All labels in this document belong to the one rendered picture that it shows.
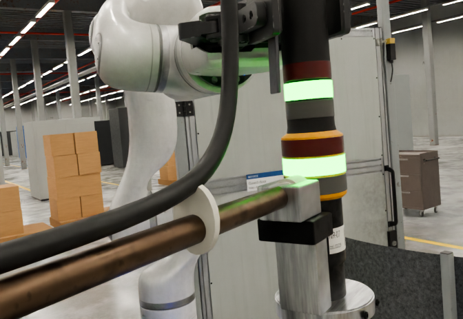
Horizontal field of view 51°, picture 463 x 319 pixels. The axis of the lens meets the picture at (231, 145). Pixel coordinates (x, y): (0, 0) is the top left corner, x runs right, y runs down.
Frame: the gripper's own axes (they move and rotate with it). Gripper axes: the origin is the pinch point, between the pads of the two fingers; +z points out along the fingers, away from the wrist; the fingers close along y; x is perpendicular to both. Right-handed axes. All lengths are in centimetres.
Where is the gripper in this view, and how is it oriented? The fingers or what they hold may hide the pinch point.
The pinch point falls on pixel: (297, 15)
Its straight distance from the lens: 34.8
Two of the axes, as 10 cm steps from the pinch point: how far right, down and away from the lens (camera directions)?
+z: 3.5, 0.3, -9.4
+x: -0.8, -9.9, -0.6
